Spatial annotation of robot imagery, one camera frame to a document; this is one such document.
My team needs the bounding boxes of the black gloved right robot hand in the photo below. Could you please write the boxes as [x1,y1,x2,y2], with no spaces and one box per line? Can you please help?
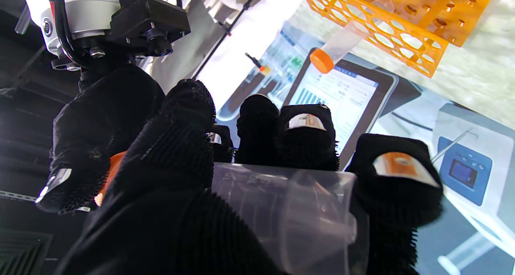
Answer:
[35,64,166,214]

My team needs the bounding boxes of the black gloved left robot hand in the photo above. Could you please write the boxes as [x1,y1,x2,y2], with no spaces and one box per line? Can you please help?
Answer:
[54,79,444,275]

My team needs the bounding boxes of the orange round tube cap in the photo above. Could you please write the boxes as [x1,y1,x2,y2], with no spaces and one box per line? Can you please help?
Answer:
[93,151,127,206]
[309,48,335,74]

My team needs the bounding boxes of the clear plastic test tube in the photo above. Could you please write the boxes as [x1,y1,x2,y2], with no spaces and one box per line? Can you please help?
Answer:
[211,162,370,275]
[322,0,396,64]

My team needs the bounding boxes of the orange test tube rack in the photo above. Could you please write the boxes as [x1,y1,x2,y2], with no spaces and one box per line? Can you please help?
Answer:
[298,0,493,78]

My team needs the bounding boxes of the printed laboratory backdrop poster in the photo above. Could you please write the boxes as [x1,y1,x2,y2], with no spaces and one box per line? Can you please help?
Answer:
[213,20,515,275]

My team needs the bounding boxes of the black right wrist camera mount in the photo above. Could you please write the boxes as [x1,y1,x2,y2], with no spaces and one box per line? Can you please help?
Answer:
[105,0,192,58]

